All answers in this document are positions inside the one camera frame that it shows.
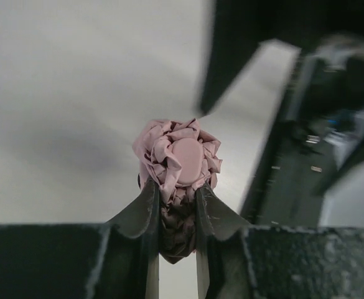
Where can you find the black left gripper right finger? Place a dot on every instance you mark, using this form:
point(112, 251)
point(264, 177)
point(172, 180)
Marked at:
point(236, 259)

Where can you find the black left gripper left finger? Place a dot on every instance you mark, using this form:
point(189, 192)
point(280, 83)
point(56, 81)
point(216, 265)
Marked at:
point(115, 259)

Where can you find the pink folding umbrella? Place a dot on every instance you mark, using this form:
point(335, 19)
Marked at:
point(180, 157)

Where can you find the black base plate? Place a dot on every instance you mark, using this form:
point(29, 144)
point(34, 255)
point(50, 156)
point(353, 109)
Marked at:
point(316, 138)

